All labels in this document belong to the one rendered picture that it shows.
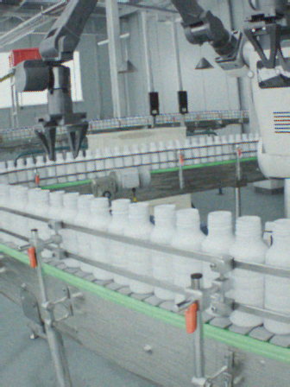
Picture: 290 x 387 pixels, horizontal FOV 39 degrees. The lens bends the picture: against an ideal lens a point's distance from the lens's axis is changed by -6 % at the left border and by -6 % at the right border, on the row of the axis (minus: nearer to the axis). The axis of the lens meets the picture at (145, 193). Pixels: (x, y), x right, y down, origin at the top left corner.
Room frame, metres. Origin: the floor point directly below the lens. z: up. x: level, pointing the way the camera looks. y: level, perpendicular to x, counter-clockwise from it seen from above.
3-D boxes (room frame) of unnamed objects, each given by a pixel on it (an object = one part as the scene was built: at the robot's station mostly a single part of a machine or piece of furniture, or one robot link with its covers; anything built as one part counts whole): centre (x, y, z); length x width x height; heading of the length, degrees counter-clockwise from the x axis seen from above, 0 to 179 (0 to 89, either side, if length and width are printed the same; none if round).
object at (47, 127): (0.92, 0.18, 1.29); 0.07 x 0.07 x 0.09; 42
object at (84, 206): (0.90, 0.13, 1.08); 0.06 x 0.06 x 0.17
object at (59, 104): (0.94, 0.17, 1.36); 0.10 x 0.07 x 0.07; 132
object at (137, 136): (5.38, 0.05, 0.59); 1.10 x 0.62 x 1.18; 114
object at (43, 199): (1.03, 0.25, 1.08); 0.06 x 0.06 x 0.17
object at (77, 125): (0.95, 0.16, 1.29); 0.07 x 0.07 x 0.09; 42
